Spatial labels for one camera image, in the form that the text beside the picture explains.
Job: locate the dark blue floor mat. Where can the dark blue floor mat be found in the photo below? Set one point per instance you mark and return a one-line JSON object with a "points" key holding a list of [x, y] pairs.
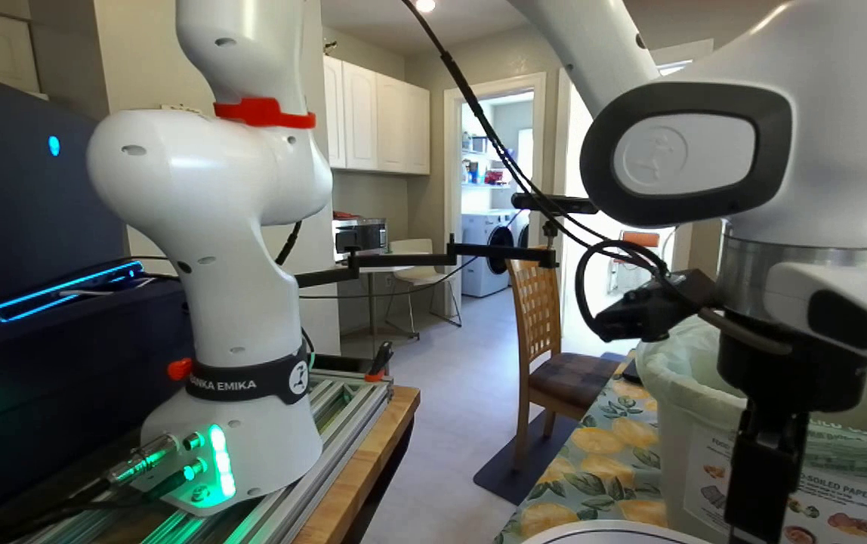
{"points": [[523, 464]]}

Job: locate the white wall cabinets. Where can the white wall cabinets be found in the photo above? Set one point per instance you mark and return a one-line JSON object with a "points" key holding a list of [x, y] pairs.
{"points": [[376, 115]]}

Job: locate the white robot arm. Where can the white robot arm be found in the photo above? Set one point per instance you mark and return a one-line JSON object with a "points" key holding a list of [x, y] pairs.
{"points": [[221, 253]]}

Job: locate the lemon print tablecloth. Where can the lemon print tablecloth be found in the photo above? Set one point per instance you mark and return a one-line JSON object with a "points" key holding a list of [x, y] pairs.
{"points": [[594, 464]]}

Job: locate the black bar camera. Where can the black bar camera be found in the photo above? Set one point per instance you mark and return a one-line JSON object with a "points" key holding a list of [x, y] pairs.
{"points": [[541, 204]]}

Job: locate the white herb print plate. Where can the white herb print plate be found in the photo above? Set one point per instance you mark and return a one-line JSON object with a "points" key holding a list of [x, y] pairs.
{"points": [[614, 532]]}

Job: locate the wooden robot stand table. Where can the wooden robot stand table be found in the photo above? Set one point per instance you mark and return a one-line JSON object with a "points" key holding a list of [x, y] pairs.
{"points": [[373, 464]]}

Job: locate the lattice back wooden chair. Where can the lattice back wooden chair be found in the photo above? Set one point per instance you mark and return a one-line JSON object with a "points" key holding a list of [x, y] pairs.
{"points": [[537, 302]]}

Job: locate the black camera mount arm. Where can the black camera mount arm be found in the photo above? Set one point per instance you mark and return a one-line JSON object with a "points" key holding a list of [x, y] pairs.
{"points": [[403, 261]]}

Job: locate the small black appliance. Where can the small black appliance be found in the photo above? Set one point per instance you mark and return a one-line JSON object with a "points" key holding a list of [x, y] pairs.
{"points": [[362, 237]]}

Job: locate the black equipment case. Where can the black equipment case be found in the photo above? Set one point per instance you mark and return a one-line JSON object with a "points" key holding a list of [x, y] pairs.
{"points": [[50, 393]]}

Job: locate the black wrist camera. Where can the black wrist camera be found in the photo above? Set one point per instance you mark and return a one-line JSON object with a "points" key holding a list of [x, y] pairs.
{"points": [[653, 307]]}

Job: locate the aluminium base plate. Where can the aluminium base plate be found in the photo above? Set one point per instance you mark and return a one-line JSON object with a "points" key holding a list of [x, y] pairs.
{"points": [[330, 424]]}

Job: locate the white chair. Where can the white chair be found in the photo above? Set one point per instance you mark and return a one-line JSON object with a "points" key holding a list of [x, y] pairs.
{"points": [[422, 276]]}

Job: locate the white compost bin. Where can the white compost bin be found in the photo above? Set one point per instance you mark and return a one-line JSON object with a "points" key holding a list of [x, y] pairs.
{"points": [[694, 454]]}

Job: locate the round ceiling light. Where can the round ceiling light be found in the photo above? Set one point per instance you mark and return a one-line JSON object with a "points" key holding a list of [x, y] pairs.
{"points": [[424, 5]]}

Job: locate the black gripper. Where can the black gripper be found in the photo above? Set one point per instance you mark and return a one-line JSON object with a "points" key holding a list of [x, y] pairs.
{"points": [[789, 374]]}

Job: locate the white washing machine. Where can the white washing machine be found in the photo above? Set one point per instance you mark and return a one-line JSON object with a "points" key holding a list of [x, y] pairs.
{"points": [[494, 247]]}

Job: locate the plaid seat cushion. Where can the plaid seat cushion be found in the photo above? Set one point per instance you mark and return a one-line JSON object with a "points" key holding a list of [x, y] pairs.
{"points": [[571, 380]]}

